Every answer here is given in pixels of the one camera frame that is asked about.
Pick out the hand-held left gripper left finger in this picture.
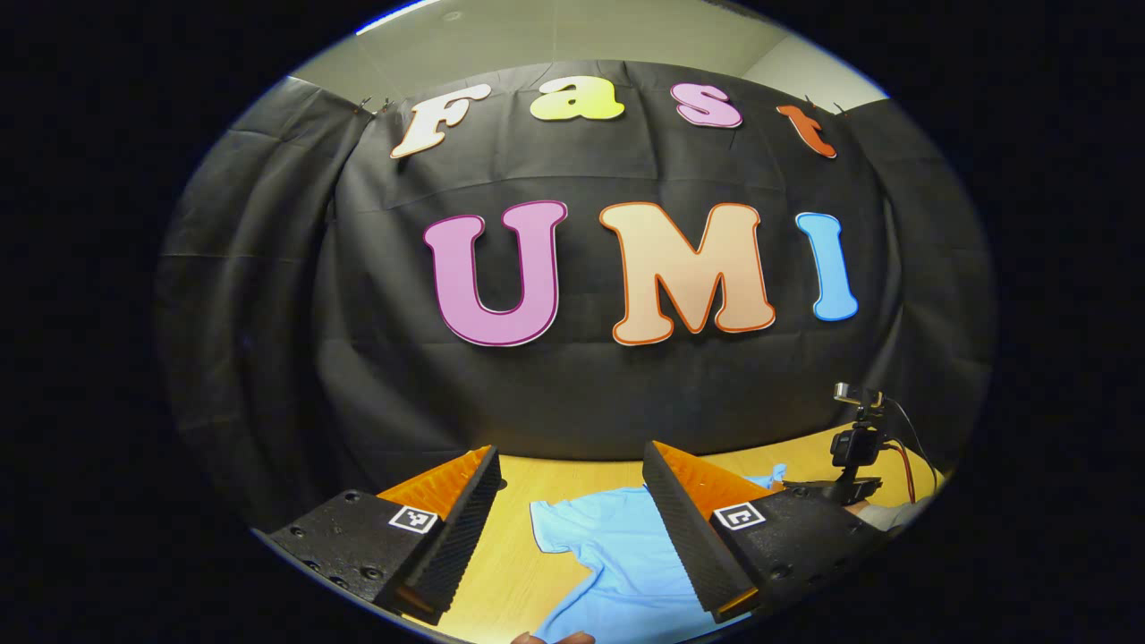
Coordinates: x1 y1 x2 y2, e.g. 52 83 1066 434
267 445 504 625

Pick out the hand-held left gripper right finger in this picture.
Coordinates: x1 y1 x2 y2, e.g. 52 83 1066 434
642 440 886 625

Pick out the light blue T-shirt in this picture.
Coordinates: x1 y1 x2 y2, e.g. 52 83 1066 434
530 463 788 644

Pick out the black backdrop cloth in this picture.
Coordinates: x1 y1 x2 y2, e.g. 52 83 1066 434
154 61 998 529

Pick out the black camera stand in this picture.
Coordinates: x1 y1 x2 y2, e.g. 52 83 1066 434
783 404 886 508

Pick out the black action camera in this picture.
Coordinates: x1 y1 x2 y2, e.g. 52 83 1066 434
829 428 886 471

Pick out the red cable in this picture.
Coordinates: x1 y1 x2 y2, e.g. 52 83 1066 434
884 442 919 504

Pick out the black cable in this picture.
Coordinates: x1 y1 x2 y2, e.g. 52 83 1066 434
884 397 942 495

